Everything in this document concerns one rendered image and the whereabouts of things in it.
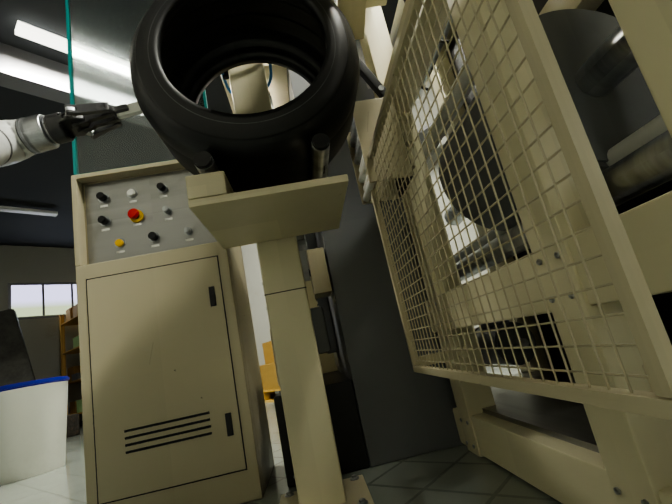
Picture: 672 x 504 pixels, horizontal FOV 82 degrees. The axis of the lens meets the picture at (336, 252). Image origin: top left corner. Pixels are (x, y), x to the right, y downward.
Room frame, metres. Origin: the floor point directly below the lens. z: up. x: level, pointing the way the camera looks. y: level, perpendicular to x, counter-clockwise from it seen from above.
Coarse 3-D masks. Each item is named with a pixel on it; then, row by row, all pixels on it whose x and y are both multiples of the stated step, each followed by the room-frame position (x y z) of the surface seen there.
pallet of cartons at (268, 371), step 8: (264, 344) 5.21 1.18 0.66; (264, 352) 5.23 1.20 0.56; (272, 352) 5.08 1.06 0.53; (272, 360) 5.11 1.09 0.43; (264, 368) 4.55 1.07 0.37; (272, 368) 4.38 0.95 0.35; (264, 376) 4.58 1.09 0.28; (272, 376) 4.41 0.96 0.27; (264, 384) 4.61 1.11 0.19; (272, 384) 4.43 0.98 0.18; (264, 392) 4.62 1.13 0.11; (272, 392) 5.23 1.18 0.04; (272, 400) 4.44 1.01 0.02
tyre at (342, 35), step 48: (192, 0) 0.89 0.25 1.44; (240, 0) 0.94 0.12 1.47; (288, 0) 0.94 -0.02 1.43; (144, 48) 0.78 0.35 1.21; (192, 48) 1.02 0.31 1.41; (240, 48) 1.08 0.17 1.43; (288, 48) 1.10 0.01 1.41; (336, 48) 0.83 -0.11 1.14; (144, 96) 0.80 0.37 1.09; (192, 96) 1.07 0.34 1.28; (336, 96) 0.84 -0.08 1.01; (192, 144) 0.83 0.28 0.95; (240, 144) 0.82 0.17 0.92; (288, 144) 0.85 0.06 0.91; (336, 144) 1.00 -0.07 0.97
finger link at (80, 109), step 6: (102, 102) 0.85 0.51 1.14; (78, 108) 0.83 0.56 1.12; (84, 108) 0.84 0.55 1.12; (90, 108) 0.84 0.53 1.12; (96, 108) 0.85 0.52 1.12; (102, 108) 0.85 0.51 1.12; (108, 108) 0.86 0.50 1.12; (72, 114) 0.83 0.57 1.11; (78, 114) 0.84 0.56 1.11; (84, 114) 0.84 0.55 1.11; (90, 114) 0.85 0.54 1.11
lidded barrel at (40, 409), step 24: (24, 384) 2.80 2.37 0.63; (48, 384) 2.92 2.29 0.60; (0, 408) 2.77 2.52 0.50; (24, 408) 2.81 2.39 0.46; (48, 408) 2.92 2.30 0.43; (0, 432) 2.78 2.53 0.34; (24, 432) 2.82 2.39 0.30; (48, 432) 2.93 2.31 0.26; (0, 456) 2.79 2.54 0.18; (24, 456) 2.83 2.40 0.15; (48, 456) 2.93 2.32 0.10; (0, 480) 2.80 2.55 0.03
